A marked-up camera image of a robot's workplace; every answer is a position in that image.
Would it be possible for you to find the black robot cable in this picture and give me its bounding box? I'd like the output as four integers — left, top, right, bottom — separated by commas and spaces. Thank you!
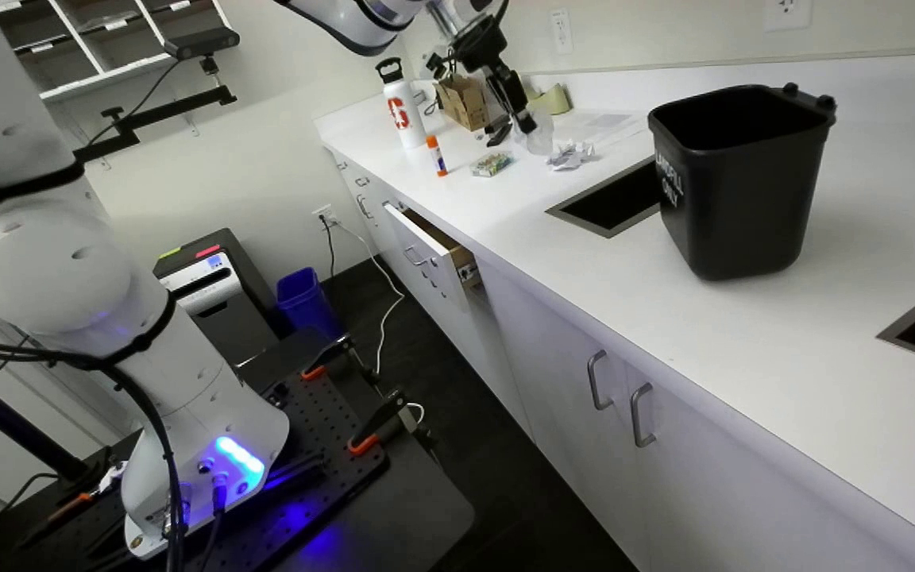
0, 84, 195, 572

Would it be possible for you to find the brown paper bag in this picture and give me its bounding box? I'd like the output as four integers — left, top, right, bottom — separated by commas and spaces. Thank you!
431, 68, 497, 135

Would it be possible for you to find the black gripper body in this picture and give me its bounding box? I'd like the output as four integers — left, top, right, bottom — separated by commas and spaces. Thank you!
423, 0, 515, 84

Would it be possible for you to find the white water bottle red logo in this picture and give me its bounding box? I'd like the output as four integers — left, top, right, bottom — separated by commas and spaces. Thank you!
372, 53, 429, 154

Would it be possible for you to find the open white drawer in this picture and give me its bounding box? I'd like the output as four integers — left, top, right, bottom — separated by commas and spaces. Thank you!
383, 197, 485, 311

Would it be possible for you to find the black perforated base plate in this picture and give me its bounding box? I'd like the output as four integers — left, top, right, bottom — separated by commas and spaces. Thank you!
185, 353, 394, 572

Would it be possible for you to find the blue plastic bin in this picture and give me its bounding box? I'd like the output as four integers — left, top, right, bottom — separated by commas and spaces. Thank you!
274, 264, 345, 340

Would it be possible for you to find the small greenish wrapper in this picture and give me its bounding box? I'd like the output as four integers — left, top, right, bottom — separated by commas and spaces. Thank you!
470, 151, 515, 182

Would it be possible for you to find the black plastic bin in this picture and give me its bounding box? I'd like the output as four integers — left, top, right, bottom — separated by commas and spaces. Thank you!
644, 80, 839, 287

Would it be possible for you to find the white power cable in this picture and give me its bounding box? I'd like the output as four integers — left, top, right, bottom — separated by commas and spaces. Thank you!
321, 215, 410, 382

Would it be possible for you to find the black camera stand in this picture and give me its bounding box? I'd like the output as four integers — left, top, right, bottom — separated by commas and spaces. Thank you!
70, 27, 243, 169

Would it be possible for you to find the orange black clamp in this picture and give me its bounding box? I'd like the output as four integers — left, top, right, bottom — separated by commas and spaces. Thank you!
345, 388, 431, 462
298, 330, 377, 388

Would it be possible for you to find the orange glue stick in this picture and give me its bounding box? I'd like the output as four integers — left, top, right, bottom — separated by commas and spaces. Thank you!
423, 130, 452, 182

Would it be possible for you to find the small black clip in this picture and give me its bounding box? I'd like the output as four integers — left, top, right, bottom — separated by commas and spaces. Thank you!
481, 119, 518, 151

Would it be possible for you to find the silver cabinet handle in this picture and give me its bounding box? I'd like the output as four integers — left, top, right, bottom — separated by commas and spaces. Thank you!
585, 346, 617, 418
630, 382, 661, 452

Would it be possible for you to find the black and white printer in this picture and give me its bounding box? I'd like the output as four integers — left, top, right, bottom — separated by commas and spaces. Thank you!
146, 225, 284, 374

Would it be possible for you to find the white mail sorter shelf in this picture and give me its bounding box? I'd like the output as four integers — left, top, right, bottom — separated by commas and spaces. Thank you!
0, 0, 243, 109

